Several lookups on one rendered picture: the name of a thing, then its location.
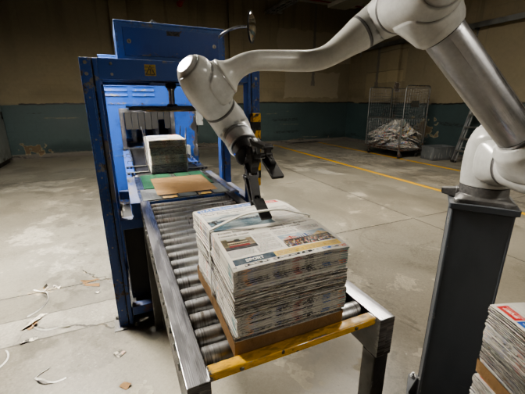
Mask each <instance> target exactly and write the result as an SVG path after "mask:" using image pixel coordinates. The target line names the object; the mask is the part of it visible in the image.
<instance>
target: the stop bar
mask: <svg viewBox="0 0 525 394"><path fill-rule="evenodd" d="M376 320H377V319H376V318H375V316H374V315H372V314H371V313H370V312H368V313H364V314H361V315H359V316H356V317H352V318H349V319H347V320H344V321H339V322H337V323H334V324H330V325H327V326H325V327H322V328H318V329H316V330H313V331H309V332H306V333H304V334H301V335H297V336H295V337H292V338H288V339H285V340H283V341H280V342H276V343H274V344H271V345H268V346H264V347H262V348H259V349H255V350H252V351H250V352H247V353H243V354H241V355H238V356H234V357H231V358H229V359H226V360H222V361H220V362H217V363H214V364H210V365H208V366H207V367H206V372H207V375H208V378H209V381H210V382H212V381H216V380H219V379H221V378H225V377H227V376H230V375H232V374H236V373H238V372H241V371H245V370H247V369H249V368H252V367H256V366H259V365H260V364H264V363H267V362H270V361H271V360H275V359H278V358H281V357H283V356H286V355H289V354H292V353H295V352H298V351H300V350H303V349H307V348H309V347H311V346H315V345H318V344H320V343H322V342H326V341H329V340H331V339H333V338H337V337H340V336H342V335H346V334H348V333H351V332H354V331H357V330H359V329H362V328H366V327H368V326H370V325H373V324H376Z"/></svg>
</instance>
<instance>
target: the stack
mask: <svg viewBox="0 0 525 394"><path fill-rule="evenodd" d="M488 313H489V314H488V316H487V320H486V322H487V323H485V325H486V329H484V331H483V334H484V335H483V338H482V346H481V350H480V354H479V356H480V362H481V363H482V364H483V365H484V366H485V367H486V368H487V369H488V370H489V371H490V372H491V373H492V374H493V375H494V376H495V377H496V378H497V379H498V381H499V382H500V383H501V384H502V385H503V386H504V387H505V388H506V389H507V391H508V392H509V393H510V394H525V303H501V304H492V305H490V306H489V307H488ZM472 380H473V383H472V386H470V388H471V389H470V394H495V392H494V391H493V390H492V389H491V388H490V386H489V385H488V384H487V383H486V382H485V380H484V379H483V378H482V377H481V376H480V375H479V374H478V373H476V374H473V377H472Z"/></svg>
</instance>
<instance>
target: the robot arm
mask: <svg viewBox="0 0 525 394"><path fill-rule="evenodd" d="M465 17H466V6H465V2H464V0H372V1H371V2H370V3H369V4H368V5H366V6H365V7H364V8H363V9H362V10H361V11H360V12H359V13H357V14H356V15H355V16H354V17H353V18H351V19H350V20H349V21H348V23H347V24H346V25H345V26H344V27H343V28H342V29H341V30H340V31H339V32H338V33H337V34H336V35H335V36H334V37H333V38H332V39H331V40H330V41H329V42H327V43H326V44H325V45H323V46H321V47H319V48H315V49H309V50H253V51H248V52H243V53H241V54H238V55H236V56H234V57H232V58H230V59H227V60H217V59H214V60H213V61H208V60H207V58H206V57H204V56H200V55H196V54H194V55H189V56H187V57H185V58H184V59H183V60H182V61H181V62H180V64H179V66H178V68H177V79H178V81H179V83H180V86H181V88H182V90H183V92H184V94H185V96H186V98H187V99H188V101H189V102H190V103H191V104H192V105H193V107H194V108H195V109H196V110H197V111H198V112H199V113H200V114H201V115H202V116H204V118H205V119H206V120H207V121H208V122H209V124H210V125H211V127H212V128H213V130H214V131H215V132H216V134H217V136H218V137H219V138H220V139H221V140H222V141H223V142H224V143H225V145H226V147H227V148H228V150H229V153H230V154H231V155H232V156H233V157H234V158H235V159H236V161H237V162H238V163H239V164H241V165H242V166H244V169H245V172H246V174H243V176H242V177H243V179H244V181H245V186H246V189H247V193H248V199H249V202H250V205H251V206H255V208H256V210H268V207H267V205H266V203H265V201H264V199H263V198H261V195H260V189H259V180H258V177H259V159H262V163H263V165H264V166H265V168H266V169H267V171H268V173H269V175H270V176H271V178H272V179H278V178H284V174H283V173H282V171H281V169H280V168H279V166H278V165H277V163H276V161H275V159H274V158H273V153H272V152H271V149H273V145H271V144H269V143H266V142H264V141H261V140H260V139H259V138H257V137H256V136H255V135H254V133H253V131H252V129H251V125H250V123H249V121H248V118H247V117H246V115H245V113H244V111H243V110H242V108H241V107H240V106H239V105H238V104H237V103H236V102H235V101H234V99H233V97H234V94H235V93H236V92H237V89H238V83H239V82H240V80H241V79H242V78H243V77H245V76H246V75H248V74H249V73H252V72H256V71H287V72H313V71H318V70H324V69H326V68H329V67H332V66H334V65H336V64H338V63H340V62H342V61H344V60H346V59H348V58H350V57H352V56H354V55H356V54H358V53H360V52H363V51H365V50H367V49H368V48H371V47H372V46H374V45H376V44H378V43H380V42H381V41H383V40H384V39H389V38H392V37H394V36H396V35H399V36H401V37H402V38H404V39H405V40H407V41H408V42H409V43H410V44H412V45H413V46H414V47H416V48H418V49H422V50H426V51H427V53H428V54H429V56H430V57H431V58H432V60H433V61H434V62H435V63H436V65H437V66H438V68H439V69H440V70H441V72H442V73H443V74H444V75H445V77H446V78H447V79H448V81H449V82H450V84H451V85H452V87H453V88H454V89H455V90H456V91H457V93H458V94H459V96H460V97H461V98H462V100H463V101H464V102H465V103H466V105H467V106H468V107H469V109H470V110H471V112H472V113H473V115H474V116H475V117H476V118H477V119H478V121H479V122H480V124H481V125H480V126H479V127H477V128H476V129H475V130H474V132H473V133H472V134H471V135H470V138H469V140H468V142H467V143H466V147H465V151H464V154H463V158H462V166H461V172H460V181H459V185H456V186H442V188H441V193H444V194H447V195H453V196H455V197H454V199H453V202H457V203H467V204H474V205H480V206H492V207H498V208H504V209H508V210H516V207H517V205H516V204H515V203H513V202H512V200H511V199H510V197H509V194H510V189H512V190H513V191H516V192H520V193H523V194H525V106H524V105H523V103H522V102H521V101H520V99H519V98H518V96H517V95H516V93H515V92H514V90H513V89H512V88H511V86H510V85H509V83H508V81H507V80H506V79H505V78H504V76H503V75H502V73H501V71H500V70H499V68H498V67H497V66H496V65H495V63H494V61H493V60H492V58H491V57H490V56H489V54H488V53H487V51H486V50H485V48H484V46H483V45H482V44H481V43H480V41H479V40H478V38H477V36H476V35H475V33H474V32H473V31H472V29H471V28H470V26H469V25H468V23H467V22H466V21H465ZM260 149H261V150H264V153H261V151H260ZM253 173H255V175H252V174H253Z"/></svg>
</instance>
